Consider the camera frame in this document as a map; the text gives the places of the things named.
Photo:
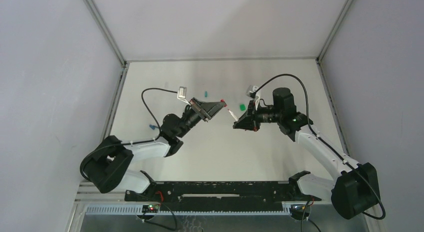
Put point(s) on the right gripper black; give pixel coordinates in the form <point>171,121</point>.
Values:
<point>251,115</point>

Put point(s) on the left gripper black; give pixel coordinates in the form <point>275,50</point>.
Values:
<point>199,111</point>

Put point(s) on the white pen red end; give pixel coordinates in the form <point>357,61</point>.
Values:
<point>233,115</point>

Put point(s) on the green square cap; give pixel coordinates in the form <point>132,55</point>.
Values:
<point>242,107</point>

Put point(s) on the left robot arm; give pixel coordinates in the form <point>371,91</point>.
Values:
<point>108,165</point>

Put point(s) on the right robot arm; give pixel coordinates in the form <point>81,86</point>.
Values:
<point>353,187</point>

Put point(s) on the blue black pen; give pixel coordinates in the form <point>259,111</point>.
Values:
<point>152,127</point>

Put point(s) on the small circuit board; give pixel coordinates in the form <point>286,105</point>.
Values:
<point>150,208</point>

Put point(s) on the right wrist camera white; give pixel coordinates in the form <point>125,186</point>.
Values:
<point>254,94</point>

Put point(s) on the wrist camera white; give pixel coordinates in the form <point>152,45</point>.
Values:
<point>254,94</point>
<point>182,94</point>

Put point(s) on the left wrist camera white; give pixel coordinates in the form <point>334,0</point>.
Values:
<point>182,94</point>

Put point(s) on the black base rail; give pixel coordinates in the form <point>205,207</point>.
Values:
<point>220,196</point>

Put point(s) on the aluminium frame rails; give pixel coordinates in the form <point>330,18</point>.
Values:
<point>94,211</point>

